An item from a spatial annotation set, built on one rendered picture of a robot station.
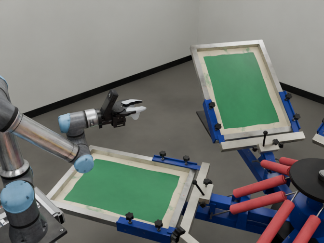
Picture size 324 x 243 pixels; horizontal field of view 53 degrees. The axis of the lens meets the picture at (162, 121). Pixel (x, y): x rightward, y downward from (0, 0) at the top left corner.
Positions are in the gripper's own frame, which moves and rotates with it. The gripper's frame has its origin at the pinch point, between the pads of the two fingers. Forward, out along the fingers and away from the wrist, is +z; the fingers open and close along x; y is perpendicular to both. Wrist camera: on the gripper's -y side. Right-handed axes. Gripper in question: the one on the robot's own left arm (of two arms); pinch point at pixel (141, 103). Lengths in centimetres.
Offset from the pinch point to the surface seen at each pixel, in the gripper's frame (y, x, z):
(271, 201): 44, 40, 54
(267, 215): 61, 38, 58
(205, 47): 25, -84, 81
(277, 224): 43, 52, 48
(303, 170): 30, 38, 70
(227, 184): 178, -65, 120
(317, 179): 29, 45, 71
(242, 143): 54, -8, 71
